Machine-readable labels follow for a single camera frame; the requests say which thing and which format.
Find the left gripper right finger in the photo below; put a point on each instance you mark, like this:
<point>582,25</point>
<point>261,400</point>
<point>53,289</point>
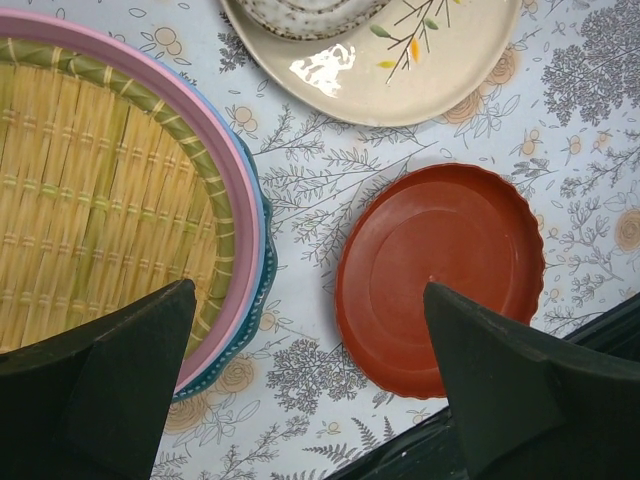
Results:
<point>525,395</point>

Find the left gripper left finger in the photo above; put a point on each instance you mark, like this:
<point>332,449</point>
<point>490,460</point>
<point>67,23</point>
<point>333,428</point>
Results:
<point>91,403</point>

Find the red-brown plastic plate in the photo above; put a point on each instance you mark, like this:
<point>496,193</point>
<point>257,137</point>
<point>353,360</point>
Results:
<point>455,224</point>

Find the light blue plate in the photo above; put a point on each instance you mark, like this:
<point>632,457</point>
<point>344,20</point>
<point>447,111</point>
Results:
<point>240,180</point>

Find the woven bamboo tray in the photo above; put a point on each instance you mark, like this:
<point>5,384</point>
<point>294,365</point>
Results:
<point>106,196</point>

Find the dark teal scalloped plate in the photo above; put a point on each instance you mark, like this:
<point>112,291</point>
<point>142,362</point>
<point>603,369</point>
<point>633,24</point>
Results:
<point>249,326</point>

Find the floral patterned table mat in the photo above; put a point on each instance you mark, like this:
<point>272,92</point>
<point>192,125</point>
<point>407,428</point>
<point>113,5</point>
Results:
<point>558,118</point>

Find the pink plate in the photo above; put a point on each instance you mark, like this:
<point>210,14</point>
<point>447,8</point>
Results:
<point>117,178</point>

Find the cream and green floral plate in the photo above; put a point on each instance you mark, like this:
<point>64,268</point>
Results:
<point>411,62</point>

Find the speckled grey stoneware plate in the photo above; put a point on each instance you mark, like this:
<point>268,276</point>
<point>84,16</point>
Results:
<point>310,20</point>

